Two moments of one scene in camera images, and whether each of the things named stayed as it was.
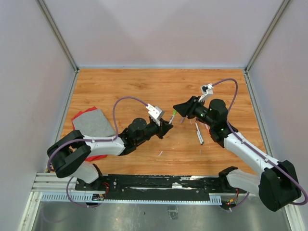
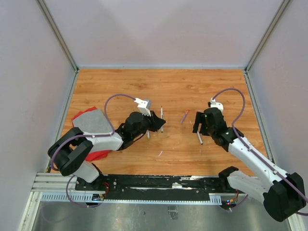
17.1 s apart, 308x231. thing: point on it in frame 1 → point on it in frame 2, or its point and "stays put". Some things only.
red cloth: [76, 115] stays put
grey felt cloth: [94, 123] stays put
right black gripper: [187, 108] → [199, 119]
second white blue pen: [201, 140] stays put
